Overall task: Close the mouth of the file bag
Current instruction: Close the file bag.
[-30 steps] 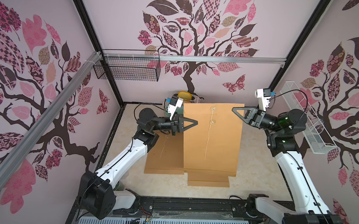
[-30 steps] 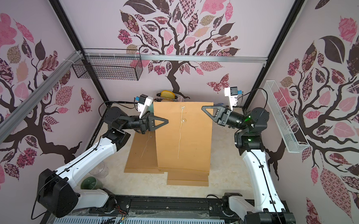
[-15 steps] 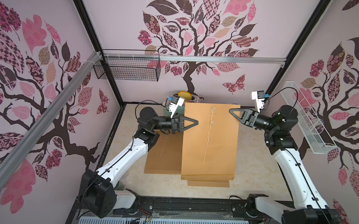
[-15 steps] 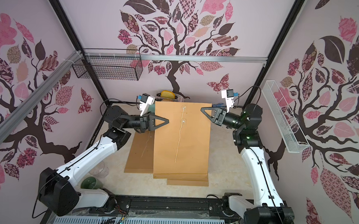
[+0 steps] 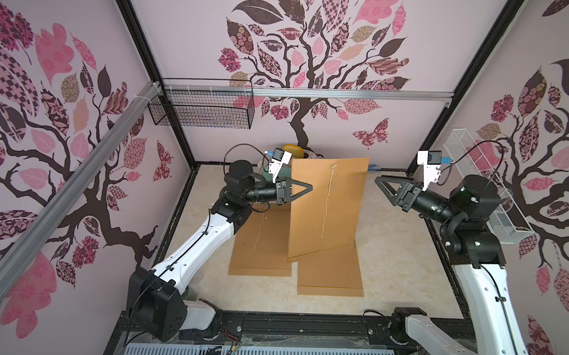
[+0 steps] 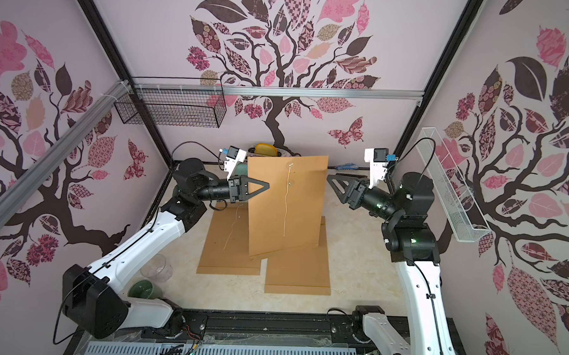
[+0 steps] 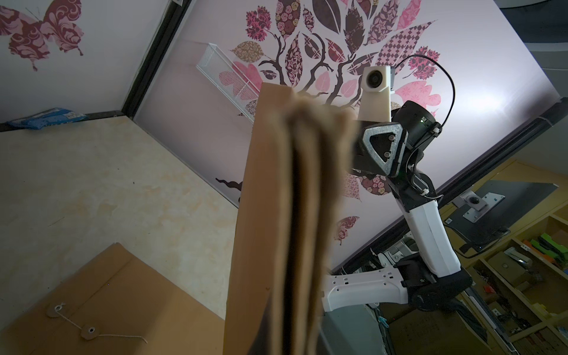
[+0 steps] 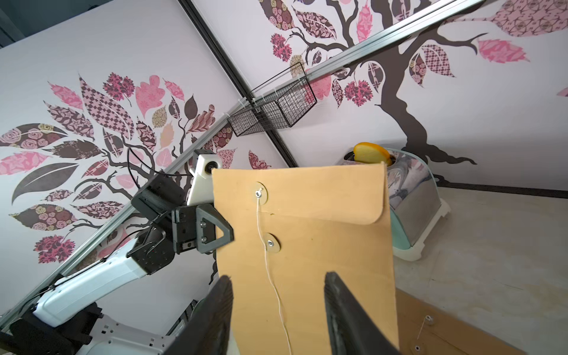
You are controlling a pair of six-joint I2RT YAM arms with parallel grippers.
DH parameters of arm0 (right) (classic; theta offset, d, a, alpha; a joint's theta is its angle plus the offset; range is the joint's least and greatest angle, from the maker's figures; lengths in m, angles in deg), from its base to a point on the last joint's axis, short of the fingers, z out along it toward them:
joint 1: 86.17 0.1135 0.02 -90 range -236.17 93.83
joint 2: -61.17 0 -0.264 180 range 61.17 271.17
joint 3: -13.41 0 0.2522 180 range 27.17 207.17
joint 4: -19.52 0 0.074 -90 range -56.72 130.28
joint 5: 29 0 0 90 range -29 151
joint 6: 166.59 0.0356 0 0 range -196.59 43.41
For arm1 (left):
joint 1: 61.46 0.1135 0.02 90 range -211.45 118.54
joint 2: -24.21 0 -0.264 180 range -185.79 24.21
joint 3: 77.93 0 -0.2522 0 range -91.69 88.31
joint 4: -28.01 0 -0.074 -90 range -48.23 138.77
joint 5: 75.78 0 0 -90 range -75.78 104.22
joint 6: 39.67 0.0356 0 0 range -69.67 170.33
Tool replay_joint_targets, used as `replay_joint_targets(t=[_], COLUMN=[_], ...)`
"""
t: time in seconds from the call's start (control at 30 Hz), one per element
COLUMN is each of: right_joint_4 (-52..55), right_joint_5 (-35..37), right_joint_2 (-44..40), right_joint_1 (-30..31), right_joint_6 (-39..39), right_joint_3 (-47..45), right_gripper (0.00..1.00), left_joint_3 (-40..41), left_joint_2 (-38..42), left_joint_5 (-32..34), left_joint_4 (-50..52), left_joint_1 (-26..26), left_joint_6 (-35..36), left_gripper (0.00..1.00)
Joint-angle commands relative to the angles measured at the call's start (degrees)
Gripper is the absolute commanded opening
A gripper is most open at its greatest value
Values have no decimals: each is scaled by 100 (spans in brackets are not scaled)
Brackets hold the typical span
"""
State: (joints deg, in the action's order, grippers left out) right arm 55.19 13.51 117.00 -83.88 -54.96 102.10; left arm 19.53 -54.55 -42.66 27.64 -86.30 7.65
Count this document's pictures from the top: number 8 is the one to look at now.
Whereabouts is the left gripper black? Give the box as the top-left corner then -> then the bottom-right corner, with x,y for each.
172,204 -> 234,254

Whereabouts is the aluminium rail wall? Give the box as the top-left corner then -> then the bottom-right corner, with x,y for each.
248,0 -> 487,103
1,98 -> 246,331

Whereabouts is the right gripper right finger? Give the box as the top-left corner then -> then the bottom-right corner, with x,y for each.
324,272 -> 399,355

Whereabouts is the white string of bag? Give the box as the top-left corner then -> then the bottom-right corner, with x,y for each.
254,188 -> 294,355
414,316 -> 432,343

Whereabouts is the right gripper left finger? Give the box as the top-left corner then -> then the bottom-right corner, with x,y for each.
164,275 -> 234,355

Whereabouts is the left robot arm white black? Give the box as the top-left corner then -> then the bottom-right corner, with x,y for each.
1,173 -> 232,354

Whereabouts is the aluminium rail left wall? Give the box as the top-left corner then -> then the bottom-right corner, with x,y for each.
1,98 -> 246,331

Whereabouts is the brown file bag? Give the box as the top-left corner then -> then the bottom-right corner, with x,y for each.
396,289 -> 524,354
212,164 -> 399,354

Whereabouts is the aluminium rail back wall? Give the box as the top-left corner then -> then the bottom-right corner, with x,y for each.
248,0 -> 487,103

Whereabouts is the black wire basket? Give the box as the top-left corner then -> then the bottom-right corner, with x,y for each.
228,64 -> 317,136

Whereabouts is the mint green toaster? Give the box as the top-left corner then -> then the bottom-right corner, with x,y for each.
341,147 -> 451,262

